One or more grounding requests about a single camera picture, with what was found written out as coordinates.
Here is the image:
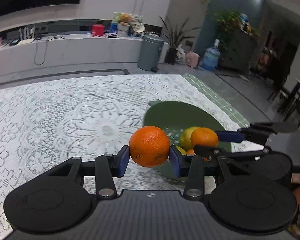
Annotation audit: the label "orange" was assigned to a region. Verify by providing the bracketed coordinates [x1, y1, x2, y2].
[191, 127, 219, 147]
[186, 149, 209, 161]
[129, 126, 170, 168]

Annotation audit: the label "green colander bowl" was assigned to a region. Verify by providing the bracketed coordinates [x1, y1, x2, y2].
[142, 100, 233, 185]

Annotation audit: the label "green grid table mat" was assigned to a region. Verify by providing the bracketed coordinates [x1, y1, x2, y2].
[182, 73, 250, 127]

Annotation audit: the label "yellow-green apple upper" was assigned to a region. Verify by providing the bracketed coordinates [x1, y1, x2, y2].
[179, 126, 199, 151]

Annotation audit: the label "blue water jug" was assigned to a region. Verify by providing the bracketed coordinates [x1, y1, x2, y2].
[201, 39, 220, 71]

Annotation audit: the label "white lace tablecloth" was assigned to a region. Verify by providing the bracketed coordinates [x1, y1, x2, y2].
[0, 74, 240, 239]

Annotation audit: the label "white plastic bag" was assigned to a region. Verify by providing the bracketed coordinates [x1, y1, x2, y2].
[175, 44, 186, 64]

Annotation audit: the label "dark cabinet with plants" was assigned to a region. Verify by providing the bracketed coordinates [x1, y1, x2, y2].
[215, 10, 259, 74]

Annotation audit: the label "potted long-leaf plant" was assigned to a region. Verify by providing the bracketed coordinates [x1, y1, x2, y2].
[160, 17, 201, 65]

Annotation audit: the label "grey pedal trash bin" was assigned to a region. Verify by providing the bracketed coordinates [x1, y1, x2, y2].
[137, 34, 164, 72]

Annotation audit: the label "red box on console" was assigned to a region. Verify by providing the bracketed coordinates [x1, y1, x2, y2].
[91, 24, 104, 37]

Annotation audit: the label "long white tv console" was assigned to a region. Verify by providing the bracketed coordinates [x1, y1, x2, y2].
[0, 31, 170, 79]

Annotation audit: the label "teddy bear toy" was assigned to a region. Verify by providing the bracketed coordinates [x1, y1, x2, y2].
[118, 14, 134, 25]

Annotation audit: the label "white wifi router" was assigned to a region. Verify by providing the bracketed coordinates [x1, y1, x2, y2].
[18, 25, 36, 44]

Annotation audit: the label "black hanging cable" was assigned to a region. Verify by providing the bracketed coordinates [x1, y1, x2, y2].
[33, 33, 65, 66]

